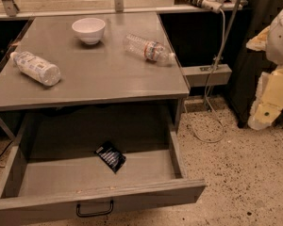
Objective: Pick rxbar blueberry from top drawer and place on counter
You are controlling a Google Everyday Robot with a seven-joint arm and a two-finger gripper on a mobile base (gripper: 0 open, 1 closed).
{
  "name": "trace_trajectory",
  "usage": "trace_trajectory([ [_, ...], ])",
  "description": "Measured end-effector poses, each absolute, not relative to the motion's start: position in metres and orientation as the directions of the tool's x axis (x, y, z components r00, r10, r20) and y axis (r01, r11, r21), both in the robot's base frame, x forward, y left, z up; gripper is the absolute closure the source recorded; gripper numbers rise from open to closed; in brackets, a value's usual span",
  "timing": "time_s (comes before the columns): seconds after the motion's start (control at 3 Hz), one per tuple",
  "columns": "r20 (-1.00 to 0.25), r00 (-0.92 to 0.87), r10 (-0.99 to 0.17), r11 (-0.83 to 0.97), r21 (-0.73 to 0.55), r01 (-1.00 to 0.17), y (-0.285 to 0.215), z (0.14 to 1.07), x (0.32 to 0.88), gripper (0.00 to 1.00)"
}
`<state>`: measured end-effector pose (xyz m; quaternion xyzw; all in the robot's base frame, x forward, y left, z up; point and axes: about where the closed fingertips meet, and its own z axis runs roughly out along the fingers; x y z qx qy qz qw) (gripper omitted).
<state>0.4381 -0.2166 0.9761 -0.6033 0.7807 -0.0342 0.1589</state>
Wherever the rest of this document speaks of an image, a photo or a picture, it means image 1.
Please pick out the grey open top drawer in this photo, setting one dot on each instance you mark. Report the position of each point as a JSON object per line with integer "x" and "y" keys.
{"x": 52, "y": 166}

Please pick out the clear plastic water bottle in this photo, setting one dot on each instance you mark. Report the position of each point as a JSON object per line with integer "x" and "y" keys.
{"x": 148, "y": 49}

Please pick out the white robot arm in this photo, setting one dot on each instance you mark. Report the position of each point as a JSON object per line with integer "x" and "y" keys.
{"x": 276, "y": 29}

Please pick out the dark blue rxbar wrapper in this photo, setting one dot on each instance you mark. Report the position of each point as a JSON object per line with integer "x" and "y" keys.
{"x": 109, "y": 154}

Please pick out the black drawer handle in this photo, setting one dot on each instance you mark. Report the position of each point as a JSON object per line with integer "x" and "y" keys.
{"x": 94, "y": 209}

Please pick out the white labelled plastic bottle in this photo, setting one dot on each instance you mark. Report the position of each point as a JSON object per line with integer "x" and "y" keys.
{"x": 37, "y": 68}

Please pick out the metal shelf rail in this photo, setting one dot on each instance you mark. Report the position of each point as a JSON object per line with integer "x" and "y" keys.
{"x": 110, "y": 8}

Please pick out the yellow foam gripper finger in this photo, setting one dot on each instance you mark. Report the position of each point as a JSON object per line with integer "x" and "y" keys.
{"x": 268, "y": 104}

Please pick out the thin metal pole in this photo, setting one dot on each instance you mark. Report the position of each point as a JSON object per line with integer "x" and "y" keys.
{"x": 225, "y": 33}

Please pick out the grey metal box bracket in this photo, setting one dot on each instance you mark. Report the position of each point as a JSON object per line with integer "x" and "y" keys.
{"x": 199, "y": 76}

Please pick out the white ceramic bowl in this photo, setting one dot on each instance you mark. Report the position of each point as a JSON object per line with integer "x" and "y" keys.
{"x": 89, "y": 30}

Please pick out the grey metal counter cabinet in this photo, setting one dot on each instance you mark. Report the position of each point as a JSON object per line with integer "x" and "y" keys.
{"x": 99, "y": 74}

